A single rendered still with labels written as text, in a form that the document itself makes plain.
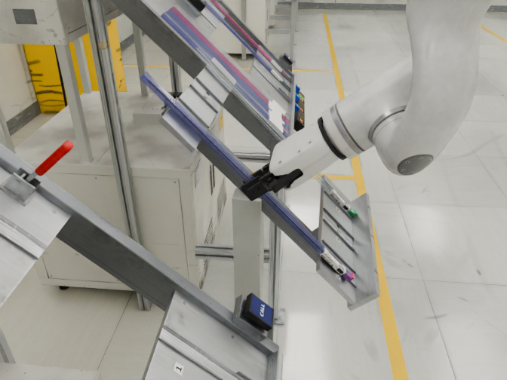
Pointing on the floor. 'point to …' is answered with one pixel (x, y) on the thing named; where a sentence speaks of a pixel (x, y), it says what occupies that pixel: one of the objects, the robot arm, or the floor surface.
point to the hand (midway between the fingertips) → (256, 185)
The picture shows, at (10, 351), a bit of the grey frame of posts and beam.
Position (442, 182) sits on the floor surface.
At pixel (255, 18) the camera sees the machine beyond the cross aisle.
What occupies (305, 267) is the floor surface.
